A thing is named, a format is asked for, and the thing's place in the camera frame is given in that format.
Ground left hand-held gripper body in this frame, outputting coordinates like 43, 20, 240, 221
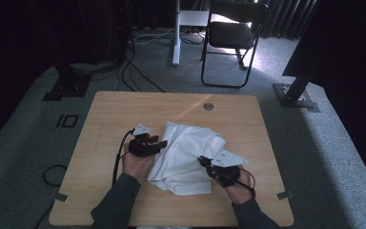
128, 122, 160, 158

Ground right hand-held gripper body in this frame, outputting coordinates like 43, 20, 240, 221
207, 148, 249, 188

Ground white pleated skirt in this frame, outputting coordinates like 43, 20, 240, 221
145, 121, 228, 197

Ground person's left hand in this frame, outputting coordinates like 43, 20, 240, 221
121, 142, 155, 181

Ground person's right hand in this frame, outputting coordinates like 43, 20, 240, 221
223, 164, 256, 205

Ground grey tape strip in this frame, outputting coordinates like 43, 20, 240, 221
275, 190, 295, 201
53, 192, 70, 203

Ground black stand with square base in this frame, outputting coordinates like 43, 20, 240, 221
42, 61, 93, 102

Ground black stand with grey base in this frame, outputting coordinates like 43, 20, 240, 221
273, 73, 321, 114

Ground black folding chair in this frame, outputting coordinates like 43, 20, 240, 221
200, 0, 271, 90

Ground dark curtain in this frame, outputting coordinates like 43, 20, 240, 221
259, 0, 314, 40

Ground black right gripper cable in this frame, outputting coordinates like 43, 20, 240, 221
234, 167, 257, 197

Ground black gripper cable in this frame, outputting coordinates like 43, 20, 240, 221
234, 167, 257, 197
112, 128, 136, 187

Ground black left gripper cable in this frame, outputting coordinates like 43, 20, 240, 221
112, 128, 136, 187

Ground black floor cables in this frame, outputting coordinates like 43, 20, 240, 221
116, 30, 167, 94

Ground white floor cable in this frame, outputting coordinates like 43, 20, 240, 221
132, 26, 176, 46

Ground black cable loop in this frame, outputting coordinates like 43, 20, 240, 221
42, 163, 69, 188

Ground white desk frame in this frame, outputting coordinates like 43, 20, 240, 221
172, 0, 212, 67

